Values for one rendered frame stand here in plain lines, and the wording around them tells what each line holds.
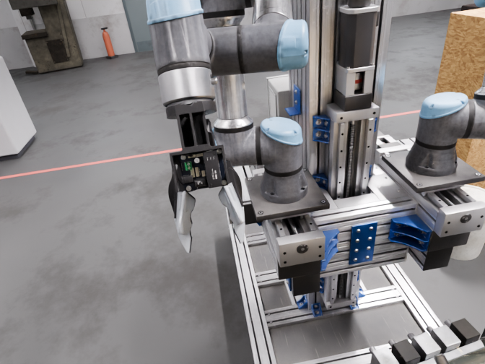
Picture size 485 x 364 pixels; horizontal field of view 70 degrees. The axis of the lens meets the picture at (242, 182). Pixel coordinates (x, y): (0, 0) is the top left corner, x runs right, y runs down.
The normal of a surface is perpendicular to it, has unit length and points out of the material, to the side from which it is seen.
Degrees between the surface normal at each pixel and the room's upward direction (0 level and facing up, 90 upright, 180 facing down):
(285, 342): 0
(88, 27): 90
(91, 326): 0
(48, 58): 90
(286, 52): 93
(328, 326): 0
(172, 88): 66
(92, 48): 90
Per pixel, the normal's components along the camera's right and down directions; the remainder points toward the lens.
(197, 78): 0.48, 0.00
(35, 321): -0.10, -0.84
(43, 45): 0.35, 0.48
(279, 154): -0.08, 0.54
